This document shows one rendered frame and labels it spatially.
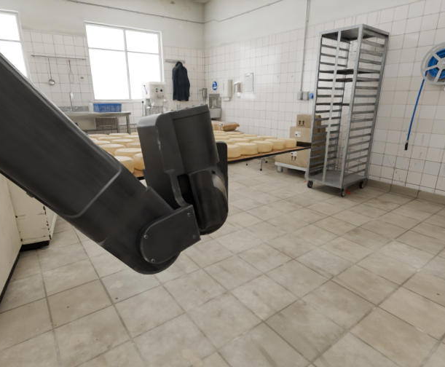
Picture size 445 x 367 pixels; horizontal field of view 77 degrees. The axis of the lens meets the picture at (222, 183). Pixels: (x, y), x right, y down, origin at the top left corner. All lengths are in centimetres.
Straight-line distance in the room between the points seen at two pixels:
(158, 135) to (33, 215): 228
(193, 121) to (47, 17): 559
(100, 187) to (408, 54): 391
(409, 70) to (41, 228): 394
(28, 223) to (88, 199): 231
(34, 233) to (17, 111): 235
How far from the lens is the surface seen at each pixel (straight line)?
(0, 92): 21
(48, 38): 576
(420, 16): 406
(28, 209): 249
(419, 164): 395
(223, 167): 38
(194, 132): 26
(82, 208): 22
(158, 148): 25
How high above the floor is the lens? 113
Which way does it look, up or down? 17 degrees down
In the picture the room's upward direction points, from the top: straight up
